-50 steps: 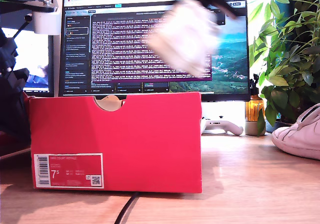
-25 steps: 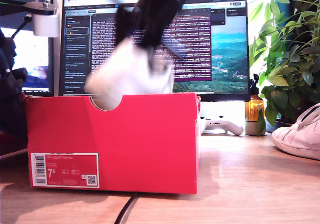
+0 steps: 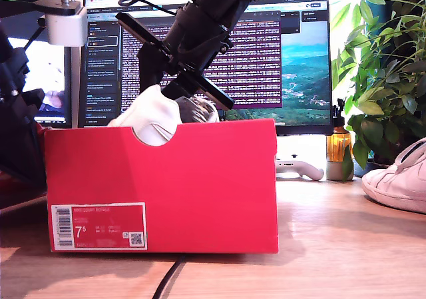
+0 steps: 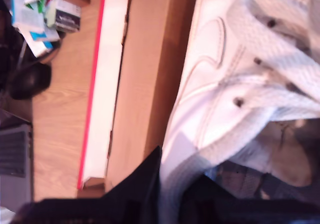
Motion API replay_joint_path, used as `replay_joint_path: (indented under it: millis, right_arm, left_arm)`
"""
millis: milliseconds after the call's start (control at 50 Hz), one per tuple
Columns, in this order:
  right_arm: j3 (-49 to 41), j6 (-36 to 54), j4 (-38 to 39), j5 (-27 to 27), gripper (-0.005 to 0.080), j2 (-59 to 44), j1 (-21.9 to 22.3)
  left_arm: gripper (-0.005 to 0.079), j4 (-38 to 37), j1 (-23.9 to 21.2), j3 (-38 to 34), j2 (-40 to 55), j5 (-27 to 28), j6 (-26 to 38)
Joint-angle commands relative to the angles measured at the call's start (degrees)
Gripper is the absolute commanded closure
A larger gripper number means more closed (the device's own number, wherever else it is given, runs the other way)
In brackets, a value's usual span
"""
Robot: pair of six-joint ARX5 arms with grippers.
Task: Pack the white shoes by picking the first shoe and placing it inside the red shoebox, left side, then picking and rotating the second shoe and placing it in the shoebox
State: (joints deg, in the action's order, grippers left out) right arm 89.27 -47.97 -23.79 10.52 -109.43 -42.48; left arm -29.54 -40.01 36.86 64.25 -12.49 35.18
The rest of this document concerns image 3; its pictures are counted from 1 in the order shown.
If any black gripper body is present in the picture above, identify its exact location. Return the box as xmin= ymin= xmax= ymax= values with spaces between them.
xmin=115 ymin=8 xmax=235 ymax=111

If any white leather sneaker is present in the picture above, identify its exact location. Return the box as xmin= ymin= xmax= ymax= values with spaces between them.
xmin=361 ymin=138 xmax=426 ymax=215
xmin=106 ymin=84 xmax=220 ymax=147

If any red shoebox lid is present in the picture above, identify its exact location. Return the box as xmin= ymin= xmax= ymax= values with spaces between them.
xmin=0 ymin=122 xmax=47 ymax=213

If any red cardboard shoebox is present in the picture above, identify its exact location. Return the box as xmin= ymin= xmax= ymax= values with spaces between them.
xmin=43 ymin=118 xmax=280 ymax=254

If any small black computer monitor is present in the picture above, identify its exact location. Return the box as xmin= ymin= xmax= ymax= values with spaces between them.
xmin=0 ymin=0 xmax=73 ymax=129

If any large black computer monitor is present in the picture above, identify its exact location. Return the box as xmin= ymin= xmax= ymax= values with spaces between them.
xmin=78 ymin=0 xmax=334 ymax=137

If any white game controller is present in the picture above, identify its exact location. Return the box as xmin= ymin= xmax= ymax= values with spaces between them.
xmin=275 ymin=154 xmax=325 ymax=182

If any amber pump bottle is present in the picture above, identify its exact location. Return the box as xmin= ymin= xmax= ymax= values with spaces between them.
xmin=325 ymin=98 xmax=353 ymax=163

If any green leafy houseplant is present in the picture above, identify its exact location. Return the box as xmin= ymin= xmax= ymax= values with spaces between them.
xmin=329 ymin=0 xmax=426 ymax=170

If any black plant tray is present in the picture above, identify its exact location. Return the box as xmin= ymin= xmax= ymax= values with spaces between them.
xmin=353 ymin=158 xmax=405 ymax=179

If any black table cable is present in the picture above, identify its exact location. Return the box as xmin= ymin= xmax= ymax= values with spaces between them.
xmin=151 ymin=254 xmax=186 ymax=299

